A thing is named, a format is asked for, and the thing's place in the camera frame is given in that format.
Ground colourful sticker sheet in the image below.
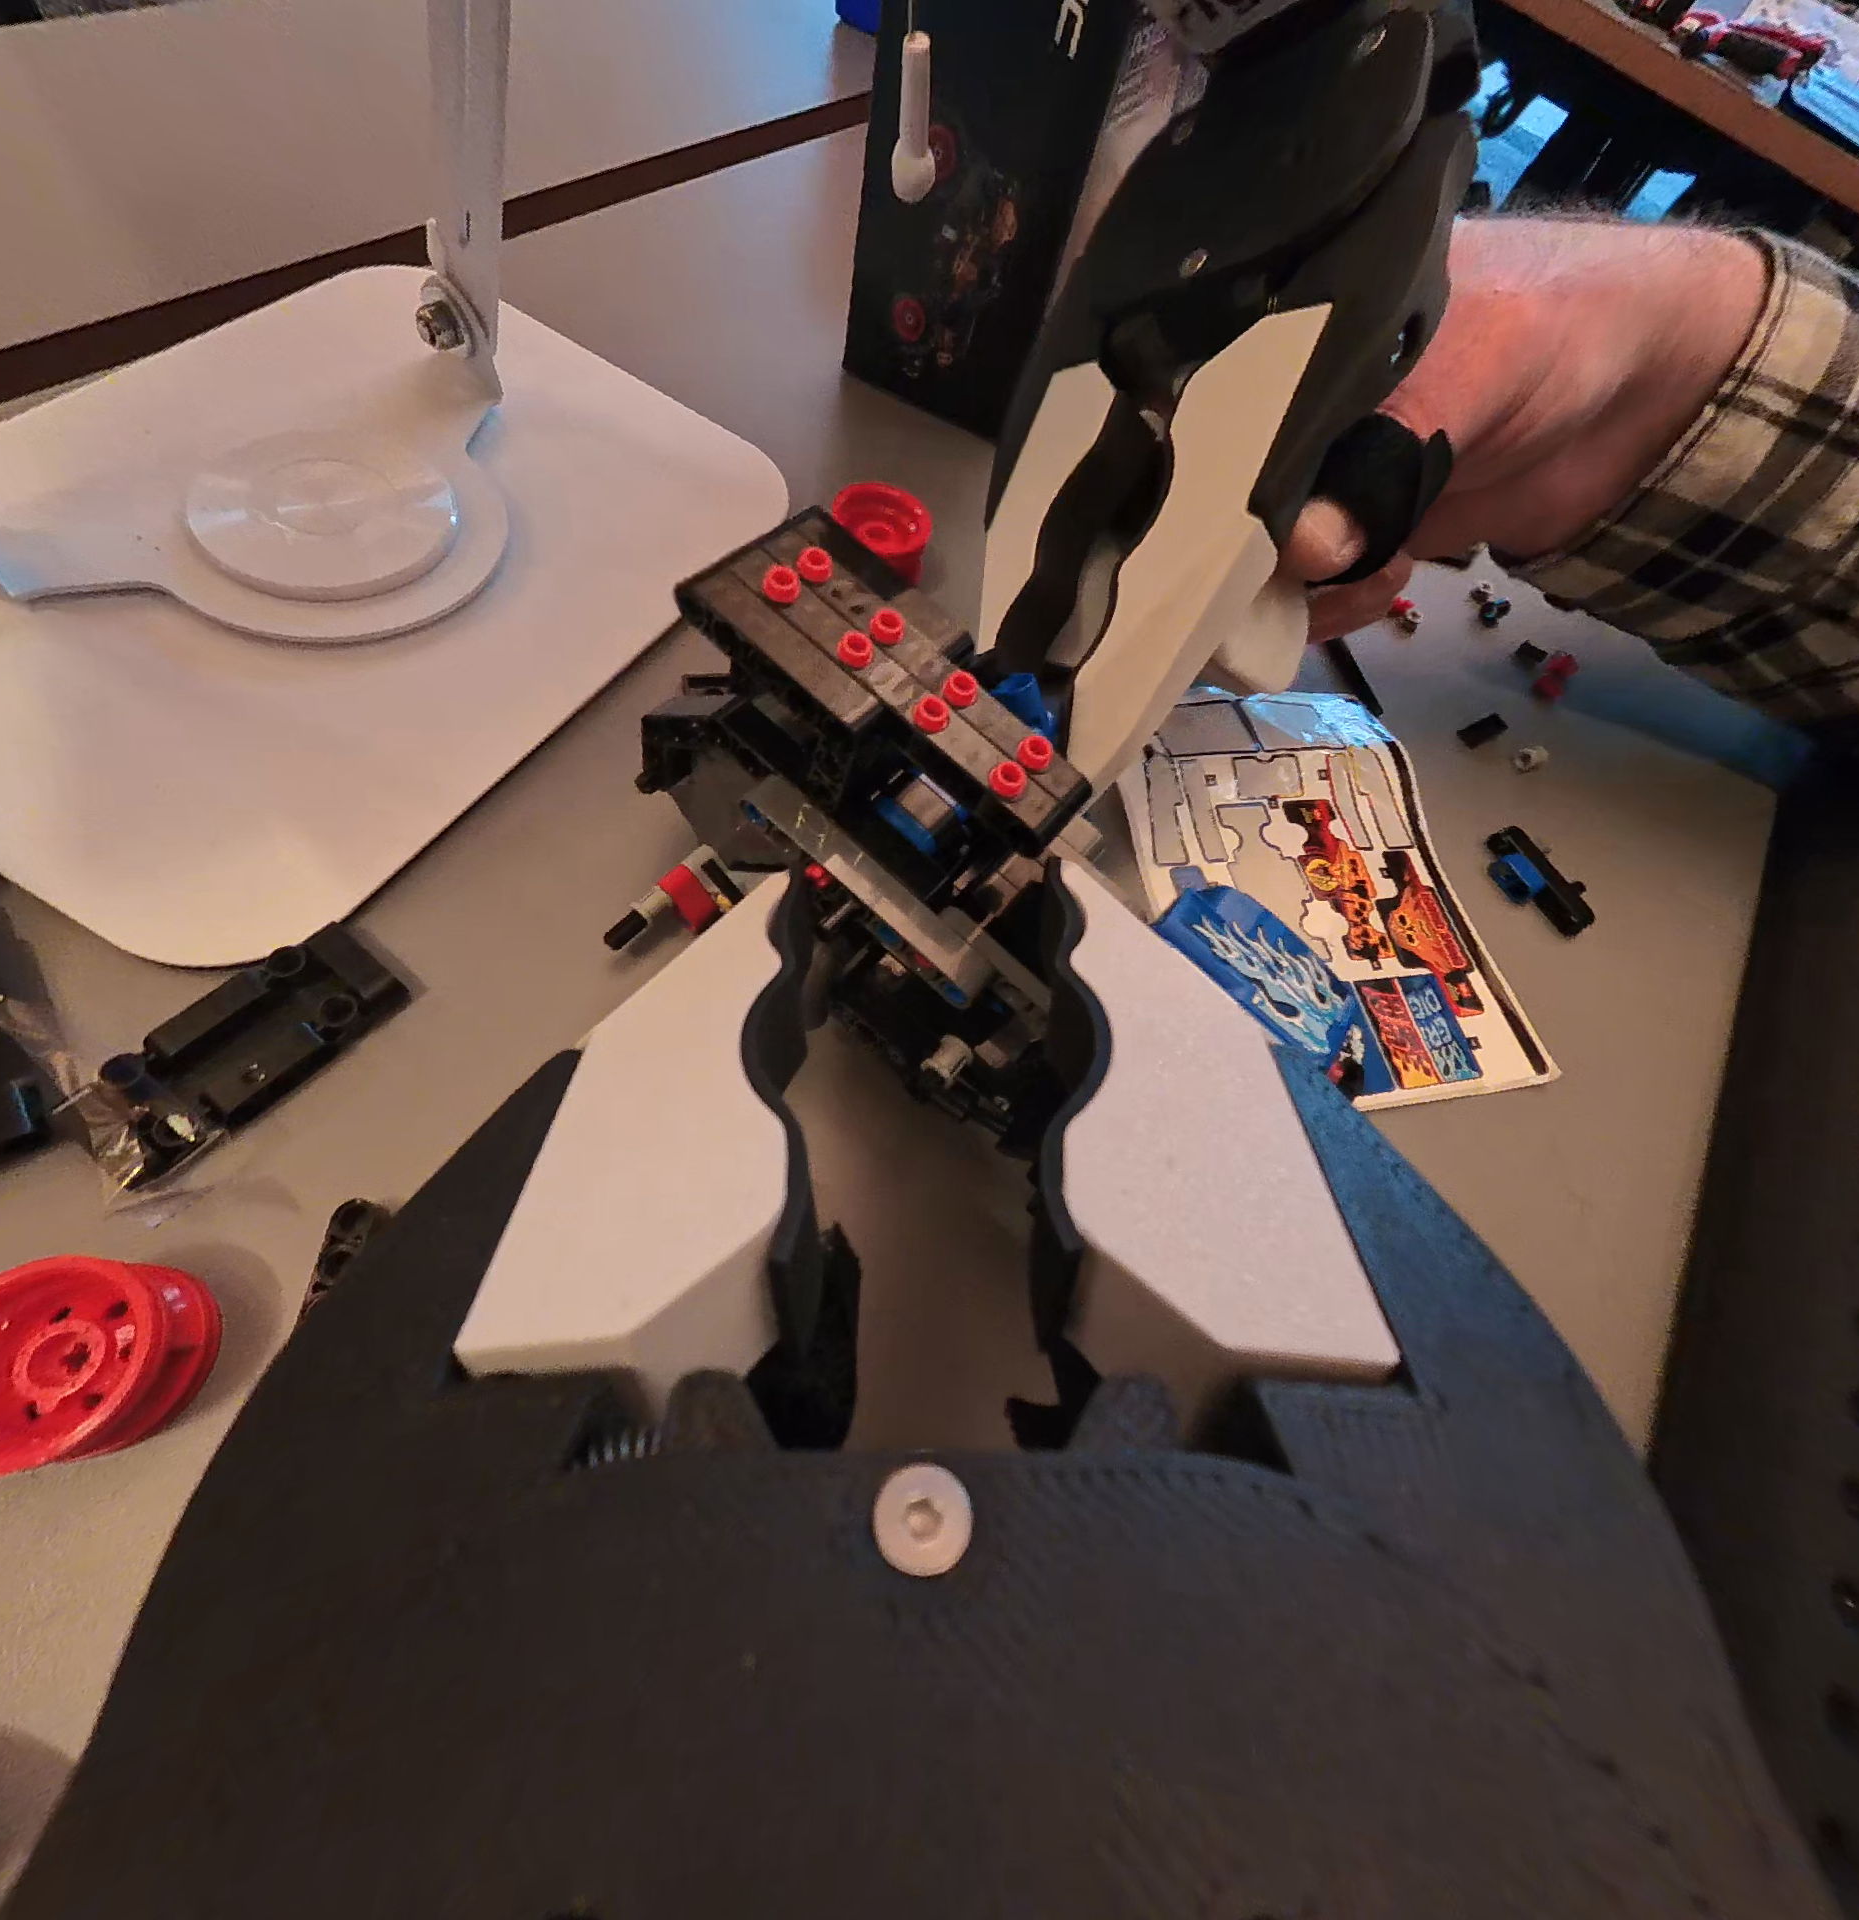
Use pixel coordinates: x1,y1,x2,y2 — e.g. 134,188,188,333
1113,686,1563,1113

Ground person's right hand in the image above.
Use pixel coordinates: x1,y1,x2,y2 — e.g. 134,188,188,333
1271,217,1770,649

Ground white book stand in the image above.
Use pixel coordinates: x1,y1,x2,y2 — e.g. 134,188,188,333
0,0,792,971

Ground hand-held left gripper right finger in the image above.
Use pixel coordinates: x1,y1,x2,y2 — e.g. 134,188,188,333
1021,860,1406,1385

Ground black beam piece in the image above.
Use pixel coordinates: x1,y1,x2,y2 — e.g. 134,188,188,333
299,1195,394,1330

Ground black and blue brick piece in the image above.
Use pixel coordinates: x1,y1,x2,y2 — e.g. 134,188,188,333
1481,822,1602,942

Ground red wheel rim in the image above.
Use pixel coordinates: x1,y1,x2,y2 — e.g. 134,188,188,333
0,1254,226,1482
828,479,933,589

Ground black toy set box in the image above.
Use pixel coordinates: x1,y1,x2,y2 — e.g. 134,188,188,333
842,0,1159,441

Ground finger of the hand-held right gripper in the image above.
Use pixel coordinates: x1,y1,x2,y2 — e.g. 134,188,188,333
977,364,1165,706
1068,299,1337,796

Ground scattered small brick pieces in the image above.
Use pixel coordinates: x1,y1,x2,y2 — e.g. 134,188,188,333
1380,574,1585,777

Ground wooden background table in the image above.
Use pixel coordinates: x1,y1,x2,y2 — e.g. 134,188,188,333
1491,0,1859,229

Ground person's right forearm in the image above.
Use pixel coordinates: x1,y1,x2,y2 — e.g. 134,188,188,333
1506,225,1859,731

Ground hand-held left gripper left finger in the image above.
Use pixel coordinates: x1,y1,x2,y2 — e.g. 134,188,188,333
451,869,825,1377

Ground small clear parts bag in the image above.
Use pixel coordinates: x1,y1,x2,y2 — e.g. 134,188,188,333
47,1051,237,1213

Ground black studded plate piece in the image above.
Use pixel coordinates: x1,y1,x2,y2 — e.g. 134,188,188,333
93,917,421,1145

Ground toy brick truck model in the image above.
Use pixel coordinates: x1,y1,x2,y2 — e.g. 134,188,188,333
633,502,1377,1161

